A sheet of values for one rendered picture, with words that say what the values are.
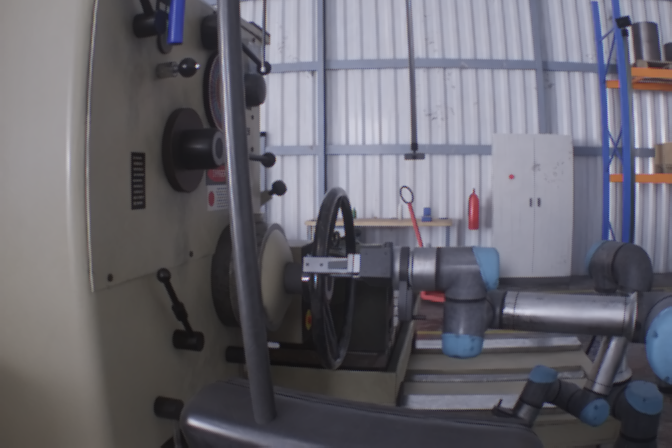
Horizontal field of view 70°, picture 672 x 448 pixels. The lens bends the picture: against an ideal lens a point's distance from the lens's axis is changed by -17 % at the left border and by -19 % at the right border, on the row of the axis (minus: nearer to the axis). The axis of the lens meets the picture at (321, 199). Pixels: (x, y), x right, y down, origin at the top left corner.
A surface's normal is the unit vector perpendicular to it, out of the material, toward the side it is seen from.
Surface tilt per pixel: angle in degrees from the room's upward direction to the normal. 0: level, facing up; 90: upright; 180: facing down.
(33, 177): 90
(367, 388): 90
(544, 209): 90
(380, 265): 73
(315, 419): 20
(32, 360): 90
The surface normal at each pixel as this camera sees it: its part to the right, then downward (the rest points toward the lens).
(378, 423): -0.16, -0.93
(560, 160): -0.22, 0.04
